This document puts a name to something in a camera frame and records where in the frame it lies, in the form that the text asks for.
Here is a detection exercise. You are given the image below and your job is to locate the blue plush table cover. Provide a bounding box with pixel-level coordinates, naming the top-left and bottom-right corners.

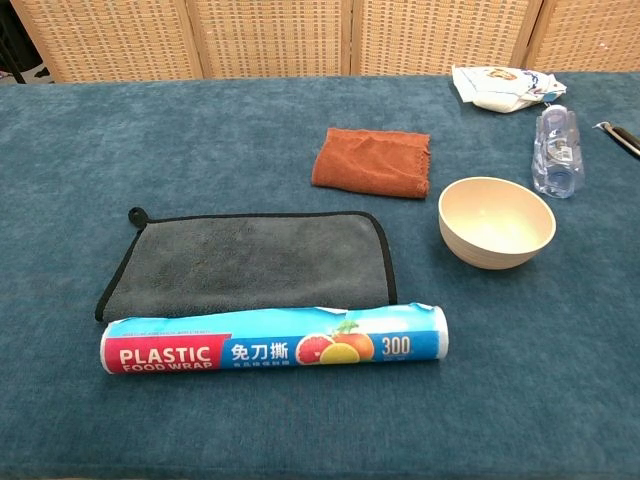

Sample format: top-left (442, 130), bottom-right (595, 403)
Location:
top-left (0, 72), bottom-right (640, 480)

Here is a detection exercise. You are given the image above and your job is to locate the white printed plastic bag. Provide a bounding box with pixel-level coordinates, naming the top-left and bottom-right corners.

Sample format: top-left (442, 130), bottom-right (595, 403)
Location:
top-left (451, 63), bottom-right (569, 115)

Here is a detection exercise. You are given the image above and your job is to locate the grey cloth with black trim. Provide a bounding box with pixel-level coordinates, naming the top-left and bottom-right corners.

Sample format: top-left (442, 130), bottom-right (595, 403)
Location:
top-left (94, 206), bottom-right (399, 324)

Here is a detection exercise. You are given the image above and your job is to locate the woven rattan screen panel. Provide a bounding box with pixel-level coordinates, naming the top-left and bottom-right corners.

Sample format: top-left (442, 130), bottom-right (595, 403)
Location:
top-left (185, 0), bottom-right (355, 80)
top-left (349, 0), bottom-right (545, 77)
top-left (9, 0), bottom-right (204, 84)
top-left (522, 0), bottom-right (640, 75)

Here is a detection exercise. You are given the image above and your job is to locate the blue plastic food wrap roll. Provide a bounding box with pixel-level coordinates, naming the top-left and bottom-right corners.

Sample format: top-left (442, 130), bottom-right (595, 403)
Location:
top-left (99, 301), bottom-right (450, 376)

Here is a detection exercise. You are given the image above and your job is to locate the black tripod stand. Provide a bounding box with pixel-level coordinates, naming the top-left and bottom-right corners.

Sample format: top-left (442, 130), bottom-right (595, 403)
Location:
top-left (0, 0), bottom-right (51, 85)

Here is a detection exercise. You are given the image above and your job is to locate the clear plastic water bottle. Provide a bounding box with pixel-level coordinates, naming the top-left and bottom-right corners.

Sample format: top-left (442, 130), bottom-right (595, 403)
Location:
top-left (531, 103), bottom-right (586, 200)

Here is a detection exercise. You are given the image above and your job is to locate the metal ladle with black grip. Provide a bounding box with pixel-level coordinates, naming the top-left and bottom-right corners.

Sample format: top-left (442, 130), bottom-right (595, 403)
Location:
top-left (593, 121), bottom-right (640, 160)

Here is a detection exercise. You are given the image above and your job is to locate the beige plastic bowl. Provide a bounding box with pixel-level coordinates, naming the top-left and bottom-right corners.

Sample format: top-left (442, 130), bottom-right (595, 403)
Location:
top-left (438, 176), bottom-right (558, 271)

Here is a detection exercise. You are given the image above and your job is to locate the rust orange folded cloth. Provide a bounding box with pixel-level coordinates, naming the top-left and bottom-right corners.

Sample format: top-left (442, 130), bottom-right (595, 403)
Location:
top-left (311, 127), bottom-right (432, 200)

